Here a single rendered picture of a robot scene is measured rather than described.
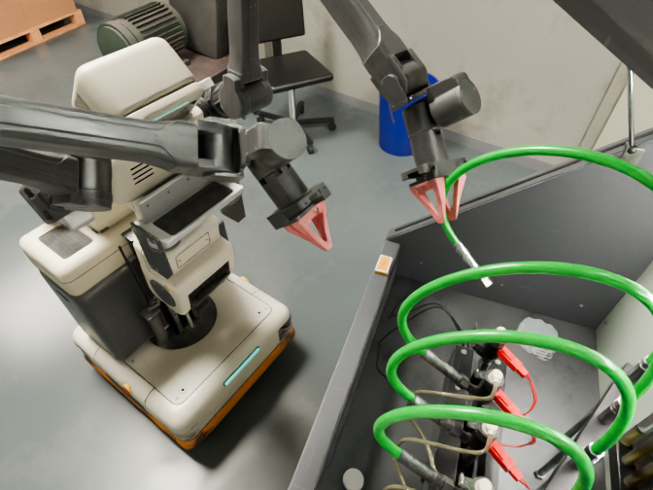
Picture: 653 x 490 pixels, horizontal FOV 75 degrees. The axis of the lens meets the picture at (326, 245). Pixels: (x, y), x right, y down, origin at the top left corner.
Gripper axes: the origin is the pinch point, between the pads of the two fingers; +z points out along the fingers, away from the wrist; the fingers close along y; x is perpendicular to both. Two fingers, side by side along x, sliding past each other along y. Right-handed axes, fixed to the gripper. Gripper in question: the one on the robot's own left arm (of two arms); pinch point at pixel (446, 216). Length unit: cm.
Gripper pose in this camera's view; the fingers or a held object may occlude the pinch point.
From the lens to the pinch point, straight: 77.0
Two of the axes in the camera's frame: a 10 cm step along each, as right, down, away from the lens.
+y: 8.4, -2.1, 5.0
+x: -4.8, 1.3, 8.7
